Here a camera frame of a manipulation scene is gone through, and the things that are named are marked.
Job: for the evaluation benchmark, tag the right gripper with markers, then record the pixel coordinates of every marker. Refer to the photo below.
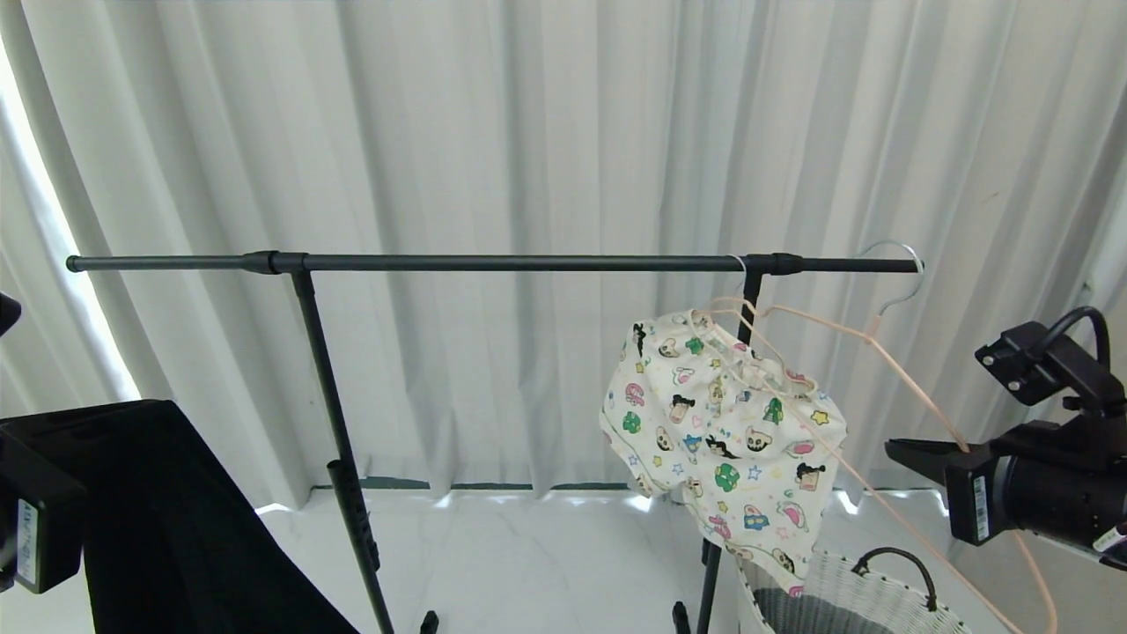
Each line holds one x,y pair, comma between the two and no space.
1057,502

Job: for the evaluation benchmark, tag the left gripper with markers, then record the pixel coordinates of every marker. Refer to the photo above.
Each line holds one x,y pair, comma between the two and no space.
53,528

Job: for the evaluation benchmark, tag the black garment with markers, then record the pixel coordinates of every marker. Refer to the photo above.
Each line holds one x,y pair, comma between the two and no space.
176,528

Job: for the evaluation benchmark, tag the pink clothes hanger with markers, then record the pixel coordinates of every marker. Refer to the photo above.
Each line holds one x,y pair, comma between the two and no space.
872,331
744,304

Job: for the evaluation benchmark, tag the cream printed garment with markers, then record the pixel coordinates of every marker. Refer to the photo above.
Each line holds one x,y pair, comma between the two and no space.
704,423

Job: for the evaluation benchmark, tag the white laundry basket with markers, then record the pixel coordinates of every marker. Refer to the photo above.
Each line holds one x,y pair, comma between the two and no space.
880,608

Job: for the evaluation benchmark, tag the black clothes rack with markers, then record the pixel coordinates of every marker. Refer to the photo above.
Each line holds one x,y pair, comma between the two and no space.
528,262

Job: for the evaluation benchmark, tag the white curtain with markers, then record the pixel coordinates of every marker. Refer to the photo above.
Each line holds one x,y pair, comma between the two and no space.
528,132

